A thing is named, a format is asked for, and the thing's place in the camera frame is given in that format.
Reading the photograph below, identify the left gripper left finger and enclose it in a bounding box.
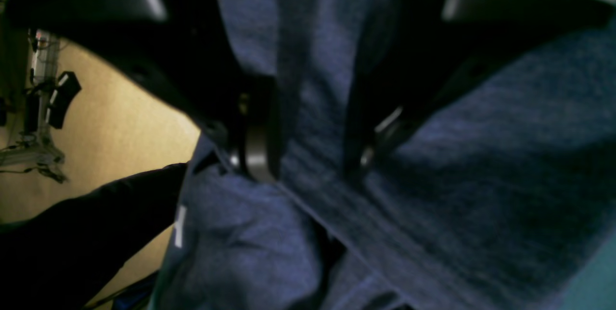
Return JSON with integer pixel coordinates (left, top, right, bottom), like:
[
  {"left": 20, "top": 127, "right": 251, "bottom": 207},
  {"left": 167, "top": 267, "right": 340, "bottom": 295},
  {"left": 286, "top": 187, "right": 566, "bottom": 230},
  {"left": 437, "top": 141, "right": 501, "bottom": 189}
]
[{"left": 6, "top": 0, "right": 282, "bottom": 182}]

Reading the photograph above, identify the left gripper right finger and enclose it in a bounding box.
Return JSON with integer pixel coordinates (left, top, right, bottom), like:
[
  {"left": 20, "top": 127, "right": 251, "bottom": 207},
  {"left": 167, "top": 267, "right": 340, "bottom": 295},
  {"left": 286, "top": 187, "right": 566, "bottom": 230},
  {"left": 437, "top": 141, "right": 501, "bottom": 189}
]
[{"left": 345, "top": 0, "right": 615, "bottom": 174}]

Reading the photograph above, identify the blue-grey T-shirt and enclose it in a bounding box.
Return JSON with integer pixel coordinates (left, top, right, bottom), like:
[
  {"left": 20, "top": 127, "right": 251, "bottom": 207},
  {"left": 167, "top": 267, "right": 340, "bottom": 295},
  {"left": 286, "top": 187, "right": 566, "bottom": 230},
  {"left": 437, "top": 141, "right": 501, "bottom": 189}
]
[{"left": 149, "top": 0, "right": 615, "bottom": 310}]

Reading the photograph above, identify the teal table cloth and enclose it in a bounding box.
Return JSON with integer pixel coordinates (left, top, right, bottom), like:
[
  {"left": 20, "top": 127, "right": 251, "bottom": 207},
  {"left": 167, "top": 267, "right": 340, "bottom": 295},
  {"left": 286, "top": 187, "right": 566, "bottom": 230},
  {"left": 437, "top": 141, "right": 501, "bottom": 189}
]
[{"left": 560, "top": 235, "right": 616, "bottom": 310}]

